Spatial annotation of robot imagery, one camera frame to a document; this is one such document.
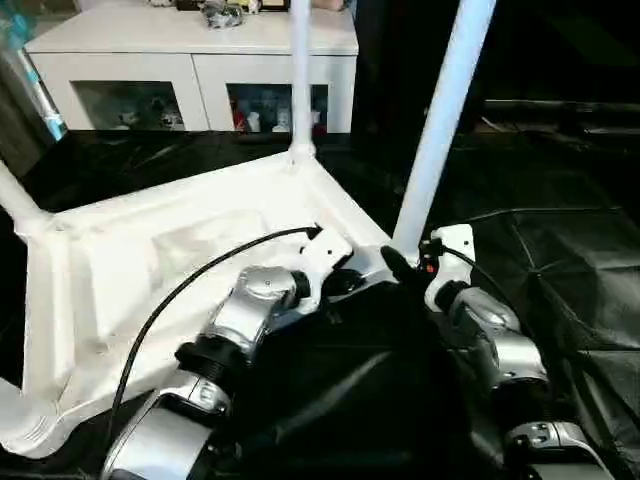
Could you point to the white plastic table top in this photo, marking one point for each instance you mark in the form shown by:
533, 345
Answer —
150, 240

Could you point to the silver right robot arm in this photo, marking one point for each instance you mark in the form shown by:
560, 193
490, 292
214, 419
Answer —
495, 330

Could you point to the black mat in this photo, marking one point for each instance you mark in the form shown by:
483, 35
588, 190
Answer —
525, 250

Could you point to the red object behind glass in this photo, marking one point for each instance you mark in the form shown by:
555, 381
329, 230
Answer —
241, 117

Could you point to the tan plush toy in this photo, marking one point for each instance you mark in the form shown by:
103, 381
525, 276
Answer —
330, 4

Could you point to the clear glass trinket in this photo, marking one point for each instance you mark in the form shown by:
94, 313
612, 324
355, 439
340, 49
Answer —
222, 12

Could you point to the white cabinet with glass doors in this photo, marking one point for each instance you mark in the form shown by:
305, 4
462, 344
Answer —
150, 55

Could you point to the grey curtain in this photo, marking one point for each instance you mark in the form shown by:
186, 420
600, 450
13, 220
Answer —
15, 110

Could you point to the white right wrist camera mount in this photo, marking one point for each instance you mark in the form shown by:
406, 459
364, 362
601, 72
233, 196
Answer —
452, 250

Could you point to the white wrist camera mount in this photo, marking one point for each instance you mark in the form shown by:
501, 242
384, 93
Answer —
325, 255
452, 250

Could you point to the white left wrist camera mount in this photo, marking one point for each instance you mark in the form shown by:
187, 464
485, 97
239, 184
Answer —
325, 255

